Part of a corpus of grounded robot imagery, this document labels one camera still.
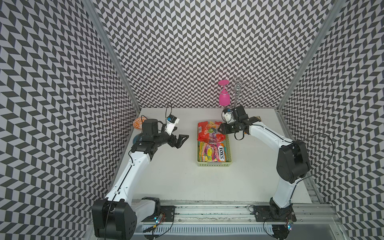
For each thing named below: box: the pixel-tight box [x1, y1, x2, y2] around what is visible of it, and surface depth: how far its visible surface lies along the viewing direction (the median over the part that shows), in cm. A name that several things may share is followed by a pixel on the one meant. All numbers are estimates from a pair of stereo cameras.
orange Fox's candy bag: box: [199, 141, 226, 162], surface depth 89 cm
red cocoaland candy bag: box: [197, 121, 226, 143], surface depth 93 cm
